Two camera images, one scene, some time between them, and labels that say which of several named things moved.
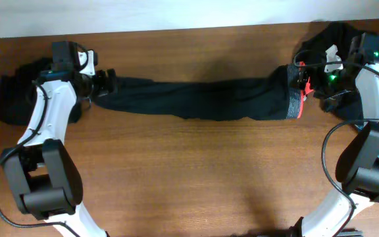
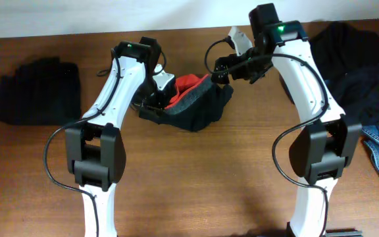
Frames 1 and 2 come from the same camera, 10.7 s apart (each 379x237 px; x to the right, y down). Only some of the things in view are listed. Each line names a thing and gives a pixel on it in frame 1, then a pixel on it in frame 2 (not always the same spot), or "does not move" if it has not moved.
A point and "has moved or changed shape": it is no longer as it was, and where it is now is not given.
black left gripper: [110, 80] -> [151, 107]
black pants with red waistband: [277, 93] has moved or changed shape
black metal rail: [350, 232] does not move
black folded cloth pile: [15, 95] does not move
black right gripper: [318, 74] -> [224, 62]
